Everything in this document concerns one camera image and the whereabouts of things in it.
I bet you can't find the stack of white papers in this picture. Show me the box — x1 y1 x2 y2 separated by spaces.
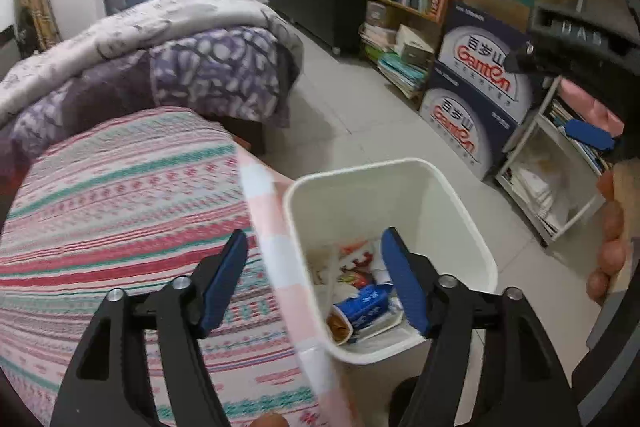
502 157 571 235

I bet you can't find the pink checked sheet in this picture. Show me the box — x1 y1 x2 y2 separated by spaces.
235 147 361 427

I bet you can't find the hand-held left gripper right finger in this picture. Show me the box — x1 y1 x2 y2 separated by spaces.
381 227 583 427

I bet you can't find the white shelf rack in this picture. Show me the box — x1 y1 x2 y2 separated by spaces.
495 0 626 248

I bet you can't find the white plastic bin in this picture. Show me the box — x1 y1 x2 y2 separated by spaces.
283 158 499 366

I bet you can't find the grey cartoon quilt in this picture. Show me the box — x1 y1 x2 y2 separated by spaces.
0 0 286 122

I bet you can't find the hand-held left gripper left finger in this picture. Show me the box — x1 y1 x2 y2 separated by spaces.
50 229 249 427

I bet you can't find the blue white carton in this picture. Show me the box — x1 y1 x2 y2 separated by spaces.
417 62 521 182
434 0 548 128

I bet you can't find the striped woven blanket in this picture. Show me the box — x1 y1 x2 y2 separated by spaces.
0 107 321 427

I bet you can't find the pink cloth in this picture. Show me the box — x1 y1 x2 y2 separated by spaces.
557 79 626 138

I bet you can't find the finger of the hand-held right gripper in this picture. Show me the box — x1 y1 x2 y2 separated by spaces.
502 42 551 75
565 119 631 162

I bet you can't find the purple patterned blanket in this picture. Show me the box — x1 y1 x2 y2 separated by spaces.
0 27 303 188

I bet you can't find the red noodle packet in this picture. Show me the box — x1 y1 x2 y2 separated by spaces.
336 239 383 290

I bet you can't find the plaid coat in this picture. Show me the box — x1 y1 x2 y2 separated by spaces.
17 0 63 52

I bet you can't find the blue carton box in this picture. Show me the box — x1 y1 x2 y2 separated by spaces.
332 283 401 333

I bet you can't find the person's right hand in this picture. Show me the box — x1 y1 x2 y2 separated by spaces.
586 169 628 305

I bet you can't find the black storage bench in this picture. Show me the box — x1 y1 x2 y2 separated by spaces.
266 0 370 55

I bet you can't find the stack of books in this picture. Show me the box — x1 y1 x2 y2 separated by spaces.
359 22 436 100

